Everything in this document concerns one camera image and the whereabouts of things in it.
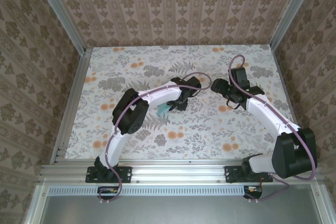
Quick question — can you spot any grey metal panel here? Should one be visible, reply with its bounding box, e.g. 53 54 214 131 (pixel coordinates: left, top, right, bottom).
25 184 336 224

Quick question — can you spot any grey slotted cable duct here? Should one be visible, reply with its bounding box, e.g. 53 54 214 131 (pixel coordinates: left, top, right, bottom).
48 185 263 196

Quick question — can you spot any aluminium side rail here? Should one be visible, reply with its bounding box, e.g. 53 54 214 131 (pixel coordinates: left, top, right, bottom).
270 45 310 163
49 48 92 164

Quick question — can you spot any light blue cloth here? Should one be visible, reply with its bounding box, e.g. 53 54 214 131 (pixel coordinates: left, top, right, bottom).
156 103 174 117

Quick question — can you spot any long aluminium cross rail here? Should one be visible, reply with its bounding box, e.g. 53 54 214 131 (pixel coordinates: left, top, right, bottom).
38 163 325 184

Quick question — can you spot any aluminium frame post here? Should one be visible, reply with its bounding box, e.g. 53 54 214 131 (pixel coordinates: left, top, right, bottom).
33 0 87 54
270 0 316 49

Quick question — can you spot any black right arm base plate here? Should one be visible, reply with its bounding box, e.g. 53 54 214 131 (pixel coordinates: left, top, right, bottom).
224 165 274 184

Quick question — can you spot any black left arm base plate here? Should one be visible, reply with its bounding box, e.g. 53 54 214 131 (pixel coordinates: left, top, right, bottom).
85 165 133 184

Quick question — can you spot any thin black right gripper cable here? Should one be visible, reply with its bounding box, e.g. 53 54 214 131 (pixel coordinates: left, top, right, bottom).
225 99 244 111

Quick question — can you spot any black connector board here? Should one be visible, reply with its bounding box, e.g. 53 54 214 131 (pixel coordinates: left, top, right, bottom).
244 186 263 199
97 186 120 200

